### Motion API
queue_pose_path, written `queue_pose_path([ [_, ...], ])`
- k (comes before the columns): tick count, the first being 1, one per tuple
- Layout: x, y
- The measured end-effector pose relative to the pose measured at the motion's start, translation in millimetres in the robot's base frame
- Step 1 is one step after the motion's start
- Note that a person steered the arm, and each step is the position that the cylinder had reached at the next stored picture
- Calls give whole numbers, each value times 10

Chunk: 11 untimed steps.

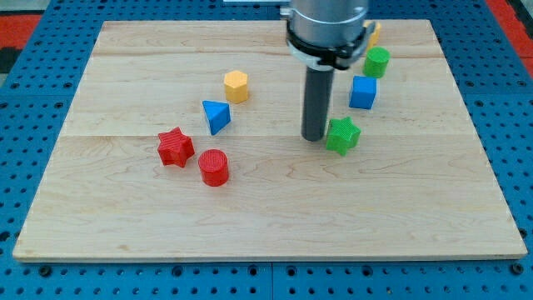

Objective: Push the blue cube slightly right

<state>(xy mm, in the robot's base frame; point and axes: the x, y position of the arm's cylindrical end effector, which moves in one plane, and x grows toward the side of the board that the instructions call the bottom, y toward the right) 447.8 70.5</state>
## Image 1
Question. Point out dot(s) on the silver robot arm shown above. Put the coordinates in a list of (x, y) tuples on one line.
[(328, 34)]

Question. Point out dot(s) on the yellow block behind arm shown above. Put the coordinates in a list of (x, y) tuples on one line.
[(374, 36)]

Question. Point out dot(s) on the blue cube block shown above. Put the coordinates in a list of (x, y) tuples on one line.
[(363, 92)]

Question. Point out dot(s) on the red cylinder block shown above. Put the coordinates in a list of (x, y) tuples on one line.
[(213, 164)]

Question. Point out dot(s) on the blue triangle block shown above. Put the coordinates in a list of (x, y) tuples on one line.
[(217, 114)]

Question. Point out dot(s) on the yellow hexagon block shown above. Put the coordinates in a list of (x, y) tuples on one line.
[(236, 86)]

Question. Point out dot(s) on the green star block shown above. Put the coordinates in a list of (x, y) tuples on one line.
[(342, 135)]

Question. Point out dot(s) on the light wooden board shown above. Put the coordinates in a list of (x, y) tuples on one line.
[(418, 185)]

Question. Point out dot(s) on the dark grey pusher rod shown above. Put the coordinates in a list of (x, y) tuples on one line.
[(316, 101)]

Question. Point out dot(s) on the red star block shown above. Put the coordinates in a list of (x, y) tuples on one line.
[(175, 147)]

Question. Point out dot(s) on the green cylinder block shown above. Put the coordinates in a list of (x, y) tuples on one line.
[(375, 65)]

